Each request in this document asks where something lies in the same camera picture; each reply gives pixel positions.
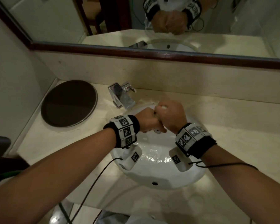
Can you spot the person's right hand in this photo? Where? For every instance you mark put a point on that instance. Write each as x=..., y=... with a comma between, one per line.
x=172, y=116

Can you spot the dark wooden framed mirror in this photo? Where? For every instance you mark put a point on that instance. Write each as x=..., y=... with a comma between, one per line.
x=154, y=53

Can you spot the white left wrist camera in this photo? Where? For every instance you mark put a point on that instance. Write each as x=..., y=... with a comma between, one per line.
x=130, y=158

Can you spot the person's left forearm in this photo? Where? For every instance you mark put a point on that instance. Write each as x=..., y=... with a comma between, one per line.
x=53, y=184

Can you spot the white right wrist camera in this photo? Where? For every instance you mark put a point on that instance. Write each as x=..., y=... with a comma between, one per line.
x=179, y=159

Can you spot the white oval sink basin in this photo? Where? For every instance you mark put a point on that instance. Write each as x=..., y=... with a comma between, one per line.
x=158, y=165

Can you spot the chrome sink drain stopper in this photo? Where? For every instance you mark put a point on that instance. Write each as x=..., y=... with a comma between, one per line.
x=159, y=131

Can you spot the person's grey trousers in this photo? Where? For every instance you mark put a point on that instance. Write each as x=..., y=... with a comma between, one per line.
x=112, y=218

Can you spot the chrome faucet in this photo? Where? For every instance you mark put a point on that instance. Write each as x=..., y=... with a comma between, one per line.
x=121, y=95

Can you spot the black wristband with markers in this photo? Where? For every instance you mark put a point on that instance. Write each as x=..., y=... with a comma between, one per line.
x=127, y=131
x=196, y=139

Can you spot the person's left hand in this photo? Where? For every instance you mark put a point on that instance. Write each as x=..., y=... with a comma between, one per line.
x=148, y=120

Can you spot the person's right forearm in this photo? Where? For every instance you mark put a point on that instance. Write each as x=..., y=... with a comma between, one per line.
x=247, y=184

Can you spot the white green-edged cleaning cloth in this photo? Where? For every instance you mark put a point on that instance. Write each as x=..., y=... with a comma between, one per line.
x=162, y=107

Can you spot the black left wristband with markers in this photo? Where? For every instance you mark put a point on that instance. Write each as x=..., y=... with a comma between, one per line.
x=127, y=131

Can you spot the black right wristband with markers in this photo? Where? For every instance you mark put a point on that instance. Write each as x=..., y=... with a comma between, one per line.
x=196, y=139

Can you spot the dark round tray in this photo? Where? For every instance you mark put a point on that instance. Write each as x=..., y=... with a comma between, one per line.
x=68, y=103

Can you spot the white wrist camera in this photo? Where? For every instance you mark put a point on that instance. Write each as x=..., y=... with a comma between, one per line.
x=179, y=159
x=130, y=158

